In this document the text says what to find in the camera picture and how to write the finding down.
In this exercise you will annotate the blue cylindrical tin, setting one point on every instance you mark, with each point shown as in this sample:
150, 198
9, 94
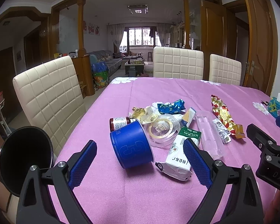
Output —
131, 145

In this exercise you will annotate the grey sofa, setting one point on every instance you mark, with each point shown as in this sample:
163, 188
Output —
106, 56

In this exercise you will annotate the cream chair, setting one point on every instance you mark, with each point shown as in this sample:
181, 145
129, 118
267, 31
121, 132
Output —
224, 70
51, 99
178, 63

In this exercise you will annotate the small white printed wrapper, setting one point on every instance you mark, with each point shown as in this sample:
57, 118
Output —
224, 133

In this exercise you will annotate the wooden door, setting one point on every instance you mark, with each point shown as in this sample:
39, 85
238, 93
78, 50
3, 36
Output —
263, 46

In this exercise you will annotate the red gold foil wrapper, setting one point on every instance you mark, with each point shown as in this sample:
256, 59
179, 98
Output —
221, 111

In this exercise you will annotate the colourful shopping bag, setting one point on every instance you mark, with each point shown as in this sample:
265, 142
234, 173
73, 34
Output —
100, 73

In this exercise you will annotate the blue foil snack wrapper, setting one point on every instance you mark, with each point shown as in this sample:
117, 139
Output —
171, 108

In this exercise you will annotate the ceiling lamp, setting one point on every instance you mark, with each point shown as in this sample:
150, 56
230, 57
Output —
138, 9

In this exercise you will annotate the window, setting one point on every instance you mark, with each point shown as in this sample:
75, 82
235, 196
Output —
141, 36

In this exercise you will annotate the white green snack bag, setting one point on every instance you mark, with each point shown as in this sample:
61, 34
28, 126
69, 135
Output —
177, 165

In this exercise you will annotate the yellow white wrapper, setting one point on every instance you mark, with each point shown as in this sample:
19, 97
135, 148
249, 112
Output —
144, 115

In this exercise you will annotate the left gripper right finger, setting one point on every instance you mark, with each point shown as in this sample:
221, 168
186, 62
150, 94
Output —
244, 204

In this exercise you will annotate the clear plastic tray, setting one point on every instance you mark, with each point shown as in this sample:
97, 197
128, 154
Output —
210, 139

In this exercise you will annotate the cream chair left side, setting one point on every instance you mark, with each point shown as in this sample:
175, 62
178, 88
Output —
51, 99

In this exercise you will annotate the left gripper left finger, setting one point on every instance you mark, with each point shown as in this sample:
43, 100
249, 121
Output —
35, 203

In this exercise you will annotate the white blue tan carton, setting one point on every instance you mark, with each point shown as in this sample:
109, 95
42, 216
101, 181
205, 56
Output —
188, 117

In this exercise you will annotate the cream chair far middle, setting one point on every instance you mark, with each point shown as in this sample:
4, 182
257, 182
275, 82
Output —
178, 63

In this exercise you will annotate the cream chair far right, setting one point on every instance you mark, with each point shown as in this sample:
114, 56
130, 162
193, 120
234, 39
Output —
224, 70

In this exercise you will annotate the red jar white label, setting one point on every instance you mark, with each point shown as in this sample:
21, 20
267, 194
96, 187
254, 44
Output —
119, 122

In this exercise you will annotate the right hand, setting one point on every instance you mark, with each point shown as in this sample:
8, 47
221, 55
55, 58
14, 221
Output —
272, 214

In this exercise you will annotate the coffee table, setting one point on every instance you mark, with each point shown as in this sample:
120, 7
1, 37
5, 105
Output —
134, 67

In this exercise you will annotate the black round trash bin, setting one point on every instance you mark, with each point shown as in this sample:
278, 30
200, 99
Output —
23, 148

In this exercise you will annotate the pink floral tablecloth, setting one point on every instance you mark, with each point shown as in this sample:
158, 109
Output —
144, 194

